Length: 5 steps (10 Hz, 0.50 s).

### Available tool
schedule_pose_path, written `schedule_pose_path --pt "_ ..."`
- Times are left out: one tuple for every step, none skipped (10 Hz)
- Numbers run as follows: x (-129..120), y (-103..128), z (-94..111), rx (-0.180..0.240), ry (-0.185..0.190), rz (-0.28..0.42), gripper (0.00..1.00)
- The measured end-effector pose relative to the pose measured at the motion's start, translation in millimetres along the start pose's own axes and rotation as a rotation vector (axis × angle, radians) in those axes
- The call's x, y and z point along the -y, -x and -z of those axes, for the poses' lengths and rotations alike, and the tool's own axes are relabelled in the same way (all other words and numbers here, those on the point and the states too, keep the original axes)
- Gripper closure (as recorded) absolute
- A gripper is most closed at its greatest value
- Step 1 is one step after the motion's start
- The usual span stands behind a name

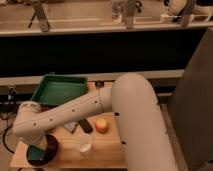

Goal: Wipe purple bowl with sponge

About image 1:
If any dark purple bowl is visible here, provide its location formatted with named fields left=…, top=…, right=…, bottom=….
left=27, top=134, right=59, bottom=167

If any green sponge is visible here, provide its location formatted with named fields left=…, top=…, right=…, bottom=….
left=27, top=146, right=44, bottom=161

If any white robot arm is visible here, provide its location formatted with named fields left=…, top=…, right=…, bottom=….
left=13, top=73, right=178, bottom=171

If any red yellow apple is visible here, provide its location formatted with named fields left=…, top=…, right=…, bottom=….
left=95, top=119, right=108, bottom=133

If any black remote control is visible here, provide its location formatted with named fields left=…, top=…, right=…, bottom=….
left=78, top=119, right=93, bottom=133

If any green plastic tray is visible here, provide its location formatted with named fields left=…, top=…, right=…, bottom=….
left=31, top=74, right=87, bottom=107

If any grey blue cloth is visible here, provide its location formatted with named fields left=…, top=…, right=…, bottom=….
left=64, top=122, right=78, bottom=133

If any wooden board table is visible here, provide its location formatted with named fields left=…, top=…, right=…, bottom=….
left=9, top=81, right=128, bottom=169

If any clear plastic cup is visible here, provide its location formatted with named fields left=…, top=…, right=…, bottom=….
left=76, top=134, right=92, bottom=155

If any grey panel right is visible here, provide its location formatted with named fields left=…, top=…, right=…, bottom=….
left=168, top=27, right=213, bottom=171

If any black cable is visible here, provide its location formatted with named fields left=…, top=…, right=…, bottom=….
left=1, top=109, right=18, bottom=154

